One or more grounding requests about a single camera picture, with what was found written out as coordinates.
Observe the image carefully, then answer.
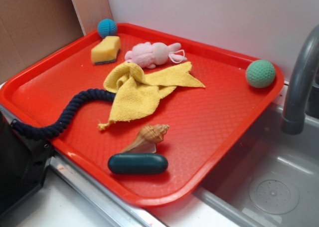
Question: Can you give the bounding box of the navy blue braided rope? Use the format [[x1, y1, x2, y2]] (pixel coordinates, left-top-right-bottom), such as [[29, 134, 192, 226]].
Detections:
[[10, 89, 116, 140]]

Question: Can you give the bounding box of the dark teal oblong case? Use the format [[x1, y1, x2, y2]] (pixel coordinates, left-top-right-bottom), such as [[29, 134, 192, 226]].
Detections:
[[108, 153, 168, 175]]

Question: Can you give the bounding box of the grey plastic sink basin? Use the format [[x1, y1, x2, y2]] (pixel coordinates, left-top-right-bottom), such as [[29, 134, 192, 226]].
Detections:
[[152, 105, 319, 227]]

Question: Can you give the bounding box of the red plastic tray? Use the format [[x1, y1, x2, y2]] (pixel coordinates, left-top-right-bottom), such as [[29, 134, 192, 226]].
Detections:
[[0, 23, 284, 207]]

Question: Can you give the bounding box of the yellow cloth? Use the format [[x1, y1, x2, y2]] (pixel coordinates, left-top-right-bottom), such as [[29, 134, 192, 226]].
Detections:
[[98, 62, 205, 131]]

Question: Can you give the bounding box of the grey faucet spout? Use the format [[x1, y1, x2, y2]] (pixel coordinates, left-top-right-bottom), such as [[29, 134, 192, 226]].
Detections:
[[281, 26, 319, 135]]

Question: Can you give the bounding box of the pink plush bunny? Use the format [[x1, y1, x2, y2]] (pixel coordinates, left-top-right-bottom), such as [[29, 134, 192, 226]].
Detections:
[[125, 42, 187, 69]]

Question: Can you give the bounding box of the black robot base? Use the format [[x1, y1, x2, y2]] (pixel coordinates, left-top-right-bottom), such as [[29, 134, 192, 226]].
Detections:
[[0, 114, 53, 219]]

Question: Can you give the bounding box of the yellow sponge with green pad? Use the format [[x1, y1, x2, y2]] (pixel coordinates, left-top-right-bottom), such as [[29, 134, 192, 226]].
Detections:
[[91, 36, 121, 65]]

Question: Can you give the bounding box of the green dimpled ball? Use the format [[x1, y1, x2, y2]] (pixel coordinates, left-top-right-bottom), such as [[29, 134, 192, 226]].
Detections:
[[246, 60, 276, 88]]

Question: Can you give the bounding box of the brown cardboard panel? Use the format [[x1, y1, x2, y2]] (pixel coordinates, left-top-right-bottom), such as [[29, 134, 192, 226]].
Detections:
[[0, 0, 83, 83]]

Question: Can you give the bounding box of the blue crocheted ball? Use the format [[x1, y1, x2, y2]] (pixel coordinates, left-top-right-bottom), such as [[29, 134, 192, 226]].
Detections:
[[97, 19, 118, 38]]

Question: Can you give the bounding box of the tan conch seashell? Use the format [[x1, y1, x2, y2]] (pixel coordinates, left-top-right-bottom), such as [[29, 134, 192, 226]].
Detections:
[[121, 124, 169, 154]]

